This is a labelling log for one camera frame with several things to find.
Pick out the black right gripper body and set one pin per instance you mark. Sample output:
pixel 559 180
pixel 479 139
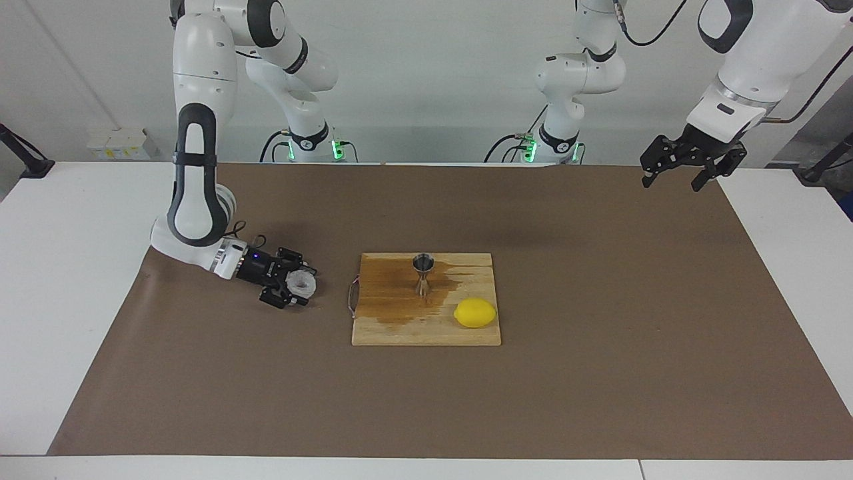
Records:
pixel 261 268

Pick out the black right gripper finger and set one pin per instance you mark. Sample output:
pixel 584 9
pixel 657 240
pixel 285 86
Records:
pixel 280 296
pixel 293 258

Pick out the blue plastic object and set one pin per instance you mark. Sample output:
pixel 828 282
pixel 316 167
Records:
pixel 848 208

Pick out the small clear plastic cup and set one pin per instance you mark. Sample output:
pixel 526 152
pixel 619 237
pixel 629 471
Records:
pixel 303 285

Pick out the white socket box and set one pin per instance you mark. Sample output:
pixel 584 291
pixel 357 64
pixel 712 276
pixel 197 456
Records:
pixel 120 143

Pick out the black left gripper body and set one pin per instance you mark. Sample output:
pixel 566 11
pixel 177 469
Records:
pixel 706 150

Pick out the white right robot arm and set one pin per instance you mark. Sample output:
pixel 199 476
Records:
pixel 200 60

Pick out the steel jigger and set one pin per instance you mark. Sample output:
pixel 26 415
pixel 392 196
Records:
pixel 423 262

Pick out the black clamp mount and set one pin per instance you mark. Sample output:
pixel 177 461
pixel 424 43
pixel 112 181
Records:
pixel 33 166
pixel 813 174

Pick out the yellow lemon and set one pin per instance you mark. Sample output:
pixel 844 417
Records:
pixel 474 312

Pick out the wooden cutting board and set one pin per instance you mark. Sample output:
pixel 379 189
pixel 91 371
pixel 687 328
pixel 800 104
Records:
pixel 400 326

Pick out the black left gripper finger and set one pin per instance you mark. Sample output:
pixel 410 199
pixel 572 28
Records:
pixel 720 170
pixel 656 160

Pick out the brown paper mat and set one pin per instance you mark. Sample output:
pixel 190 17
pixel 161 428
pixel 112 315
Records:
pixel 266 386

